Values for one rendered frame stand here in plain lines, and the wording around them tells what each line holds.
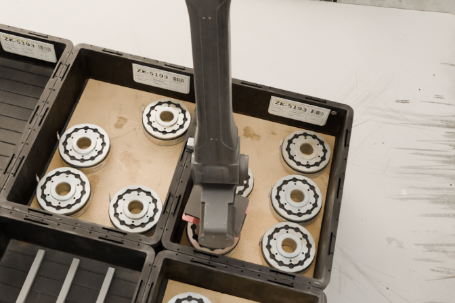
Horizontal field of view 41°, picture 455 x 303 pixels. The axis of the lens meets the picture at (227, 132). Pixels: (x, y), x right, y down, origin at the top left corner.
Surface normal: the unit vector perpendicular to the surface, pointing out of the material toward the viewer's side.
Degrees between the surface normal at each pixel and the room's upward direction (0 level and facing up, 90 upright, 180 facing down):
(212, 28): 80
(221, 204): 9
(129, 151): 0
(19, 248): 0
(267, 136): 0
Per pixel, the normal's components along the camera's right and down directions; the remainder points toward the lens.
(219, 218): -0.04, -0.44
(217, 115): -0.05, 0.73
